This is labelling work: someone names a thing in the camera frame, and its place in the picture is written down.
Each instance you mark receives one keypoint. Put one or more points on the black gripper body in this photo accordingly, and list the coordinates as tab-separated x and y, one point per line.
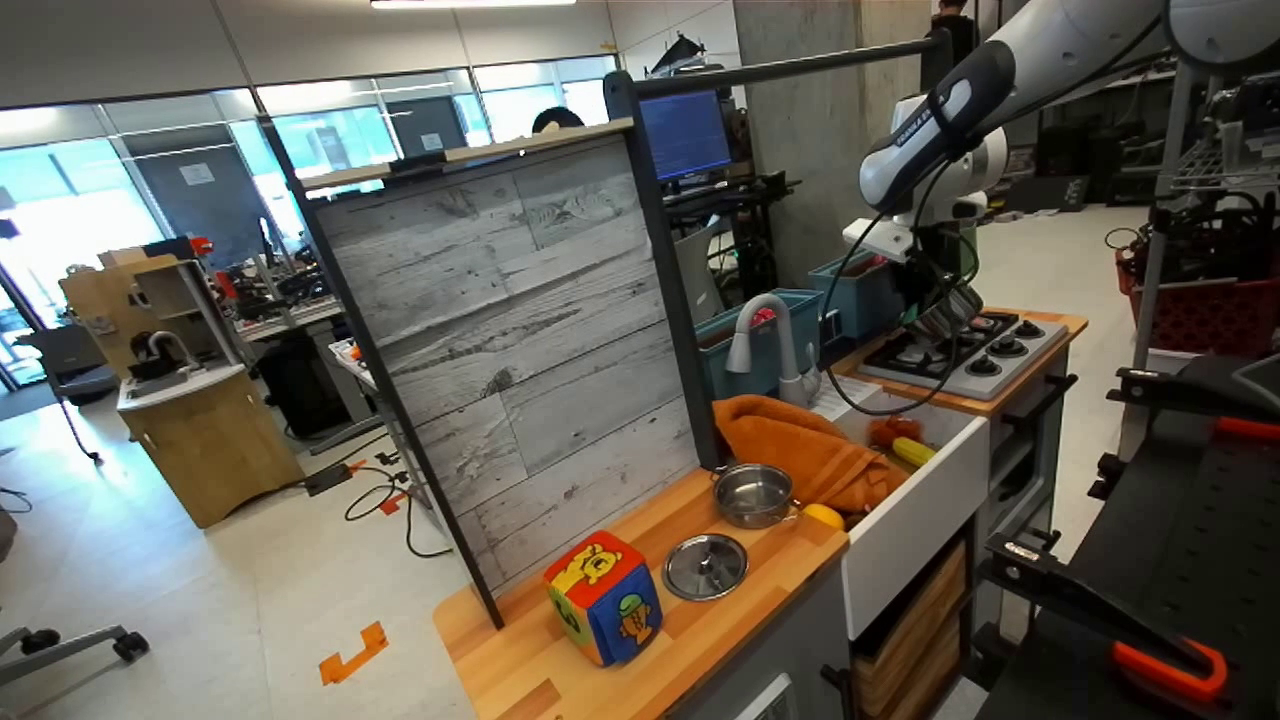
944	267

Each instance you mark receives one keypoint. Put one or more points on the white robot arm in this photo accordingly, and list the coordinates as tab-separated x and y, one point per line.
1055	46

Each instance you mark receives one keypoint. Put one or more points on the white toy sink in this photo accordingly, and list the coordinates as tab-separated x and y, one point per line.
921	521

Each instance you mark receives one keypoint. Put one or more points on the grey toy stove top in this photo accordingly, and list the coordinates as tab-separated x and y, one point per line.
1012	362

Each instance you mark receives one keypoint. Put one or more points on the large teal bin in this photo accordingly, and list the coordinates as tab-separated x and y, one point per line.
865	302

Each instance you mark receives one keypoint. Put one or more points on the yellow toy corn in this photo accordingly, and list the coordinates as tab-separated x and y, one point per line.
915	452

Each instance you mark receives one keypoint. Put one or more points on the grey toy faucet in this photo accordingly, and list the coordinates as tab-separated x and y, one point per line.
786	333

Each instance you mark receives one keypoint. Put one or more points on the orange dish rack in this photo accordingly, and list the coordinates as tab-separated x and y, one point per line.
800	446

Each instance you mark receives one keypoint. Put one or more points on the yellow toy lemon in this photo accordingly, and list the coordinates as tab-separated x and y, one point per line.
824	517

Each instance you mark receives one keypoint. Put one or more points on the person in black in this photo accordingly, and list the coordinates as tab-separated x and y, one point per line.
955	26

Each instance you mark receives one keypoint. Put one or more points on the red tool cart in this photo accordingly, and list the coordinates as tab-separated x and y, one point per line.
1212	314

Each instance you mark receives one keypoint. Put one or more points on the small metal bowl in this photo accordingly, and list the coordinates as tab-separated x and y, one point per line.
753	493
705	565

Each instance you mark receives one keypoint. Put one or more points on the blue-screen monitor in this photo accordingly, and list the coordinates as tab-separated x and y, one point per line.
685	136

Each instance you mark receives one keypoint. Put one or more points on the black perforated table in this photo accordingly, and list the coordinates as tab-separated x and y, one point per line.
1187	532

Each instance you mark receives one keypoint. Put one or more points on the wooden toy kitchen counter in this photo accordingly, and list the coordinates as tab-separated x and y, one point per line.
765	580

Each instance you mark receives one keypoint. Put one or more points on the grey wood-look backdrop panel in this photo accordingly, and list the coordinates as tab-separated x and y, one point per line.
520	362

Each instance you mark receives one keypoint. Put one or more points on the colourful soft cube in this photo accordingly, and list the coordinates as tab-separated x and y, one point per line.
604	600

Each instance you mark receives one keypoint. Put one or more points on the wooden cabinet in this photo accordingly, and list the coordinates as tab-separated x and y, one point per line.
214	446

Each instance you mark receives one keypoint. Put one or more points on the grey chair base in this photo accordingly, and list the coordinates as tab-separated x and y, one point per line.
66	648

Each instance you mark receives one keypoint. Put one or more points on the black metal frame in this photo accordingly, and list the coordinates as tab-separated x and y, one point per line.
800	67

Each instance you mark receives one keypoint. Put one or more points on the orange floor bracket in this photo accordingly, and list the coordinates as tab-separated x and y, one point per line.
353	653

